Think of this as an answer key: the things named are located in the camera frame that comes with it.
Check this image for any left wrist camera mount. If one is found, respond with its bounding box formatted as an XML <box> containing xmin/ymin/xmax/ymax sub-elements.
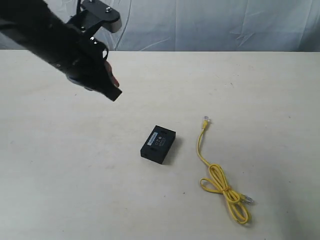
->
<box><xmin>67</xmin><ymin>0</ymin><xmax>122</xmax><ymax>36</ymax></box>

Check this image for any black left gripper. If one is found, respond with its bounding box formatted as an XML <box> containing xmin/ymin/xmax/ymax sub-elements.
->
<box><xmin>50</xmin><ymin>34</ymin><xmax>123</xmax><ymax>102</ymax></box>

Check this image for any small black electronic box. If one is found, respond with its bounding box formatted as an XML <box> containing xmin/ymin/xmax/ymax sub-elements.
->
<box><xmin>140</xmin><ymin>125</ymin><xmax>176</xmax><ymax>165</ymax></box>

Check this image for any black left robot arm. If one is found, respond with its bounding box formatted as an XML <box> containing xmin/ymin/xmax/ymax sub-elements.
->
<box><xmin>0</xmin><ymin>0</ymin><xmax>122</xmax><ymax>101</ymax></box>

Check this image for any yellow ethernet cable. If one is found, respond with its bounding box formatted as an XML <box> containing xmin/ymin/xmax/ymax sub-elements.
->
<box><xmin>197</xmin><ymin>115</ymin><xmax>257</xmax><ymax>225</ymax></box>

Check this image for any white wrinkled backdrop curtain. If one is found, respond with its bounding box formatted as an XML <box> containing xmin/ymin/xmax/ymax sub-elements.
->
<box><xmin>0</xmin><ymin>0</ymin><xmax>320</xmax><ymax>53</ymax></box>

